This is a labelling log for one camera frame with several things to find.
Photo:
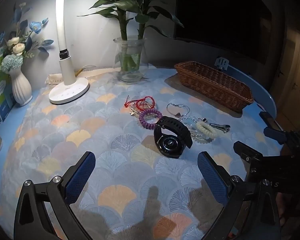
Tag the brown wicker basket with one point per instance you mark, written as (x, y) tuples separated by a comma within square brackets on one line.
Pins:
[(215, 85)]

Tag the green bamboo plant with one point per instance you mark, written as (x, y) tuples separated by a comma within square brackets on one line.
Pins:
[(122, 5)]

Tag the green booklet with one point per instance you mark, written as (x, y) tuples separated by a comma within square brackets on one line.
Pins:
[(0, 90)]

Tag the clear glass vase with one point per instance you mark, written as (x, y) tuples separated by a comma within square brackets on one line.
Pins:
[(142, 55)]

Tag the black monitor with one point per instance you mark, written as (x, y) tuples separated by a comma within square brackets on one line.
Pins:
[(215, 12)]

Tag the white desk lamp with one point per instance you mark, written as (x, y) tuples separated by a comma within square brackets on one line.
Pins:
[(67, 70)]

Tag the white ribbed vase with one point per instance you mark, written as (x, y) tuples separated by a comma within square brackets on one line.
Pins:
[(21, 90)]

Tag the black smartwatch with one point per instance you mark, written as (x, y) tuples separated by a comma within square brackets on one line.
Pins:
[(168, 145)]

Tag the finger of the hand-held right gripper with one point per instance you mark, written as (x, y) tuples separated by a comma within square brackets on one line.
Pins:
[(245, 151), (273, 133)]

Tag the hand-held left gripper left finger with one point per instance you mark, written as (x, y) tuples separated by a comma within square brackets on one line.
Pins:
[(80, 177)]

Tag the blue and cream artificial flowers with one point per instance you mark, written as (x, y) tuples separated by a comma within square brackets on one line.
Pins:
[(15, 46)]

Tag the cream lace cloth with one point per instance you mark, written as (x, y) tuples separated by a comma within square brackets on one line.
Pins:
[(55, 78)]

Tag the metal hair clip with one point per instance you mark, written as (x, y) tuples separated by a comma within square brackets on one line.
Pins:
[(220, 125)]

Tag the fan-patterned tablecloth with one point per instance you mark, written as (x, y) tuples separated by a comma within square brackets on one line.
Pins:
[(90, 135)]

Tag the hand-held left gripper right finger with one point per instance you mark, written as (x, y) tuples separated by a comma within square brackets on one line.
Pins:
[(212, 177)]

